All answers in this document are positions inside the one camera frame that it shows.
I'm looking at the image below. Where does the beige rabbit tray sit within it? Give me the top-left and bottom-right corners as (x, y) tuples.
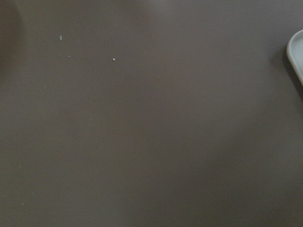
(286, 30), (303, 85)

